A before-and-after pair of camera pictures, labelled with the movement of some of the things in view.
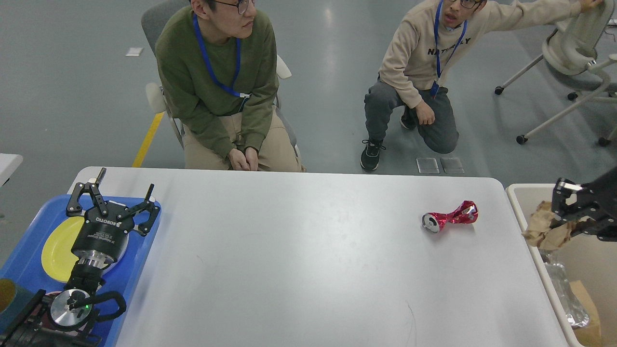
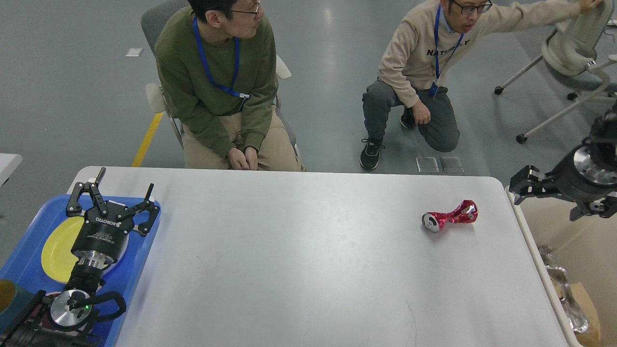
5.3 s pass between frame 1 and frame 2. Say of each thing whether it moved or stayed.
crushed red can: stayed
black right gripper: moved
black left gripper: stayed
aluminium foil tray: stayed
